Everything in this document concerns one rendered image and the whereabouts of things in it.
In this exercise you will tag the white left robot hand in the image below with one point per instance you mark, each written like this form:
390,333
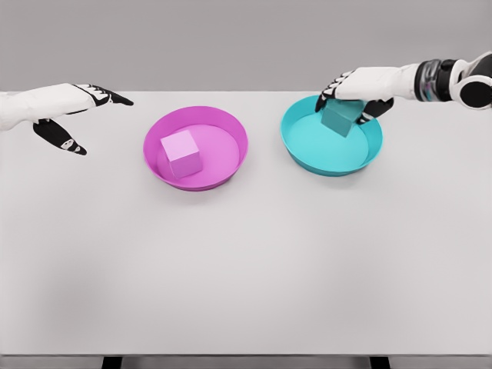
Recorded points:
65,99

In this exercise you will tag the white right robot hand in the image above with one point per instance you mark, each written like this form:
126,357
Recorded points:
365,82

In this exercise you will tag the cyan block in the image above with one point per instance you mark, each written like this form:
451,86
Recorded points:
340,117

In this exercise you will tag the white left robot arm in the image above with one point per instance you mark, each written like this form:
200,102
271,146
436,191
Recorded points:
15,108

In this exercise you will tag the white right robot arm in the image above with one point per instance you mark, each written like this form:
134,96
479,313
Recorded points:
442,78

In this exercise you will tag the cyan plate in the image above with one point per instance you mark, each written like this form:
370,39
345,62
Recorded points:
332,146

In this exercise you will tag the pink block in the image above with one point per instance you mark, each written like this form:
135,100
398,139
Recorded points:
181,153

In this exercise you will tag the pink plate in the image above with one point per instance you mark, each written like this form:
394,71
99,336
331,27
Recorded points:
196,153

